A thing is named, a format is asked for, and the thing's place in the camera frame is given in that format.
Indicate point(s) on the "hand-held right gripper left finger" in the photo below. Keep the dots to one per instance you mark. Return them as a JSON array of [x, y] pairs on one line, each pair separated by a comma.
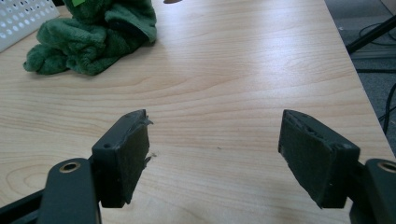
[[120, 161]]

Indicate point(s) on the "white perforated basket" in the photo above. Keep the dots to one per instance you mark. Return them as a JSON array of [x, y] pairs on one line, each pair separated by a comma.
[[21, 20]]

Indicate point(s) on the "black metal stand leg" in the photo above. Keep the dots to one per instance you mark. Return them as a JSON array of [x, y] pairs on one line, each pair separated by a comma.
[[370, 35]]

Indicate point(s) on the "green fleece towel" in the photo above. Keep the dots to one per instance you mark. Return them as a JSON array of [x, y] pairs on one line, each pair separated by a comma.
[[93, 35]]

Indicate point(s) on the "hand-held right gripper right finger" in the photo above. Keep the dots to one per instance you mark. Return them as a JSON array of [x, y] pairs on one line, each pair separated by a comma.
[[314, 157]]

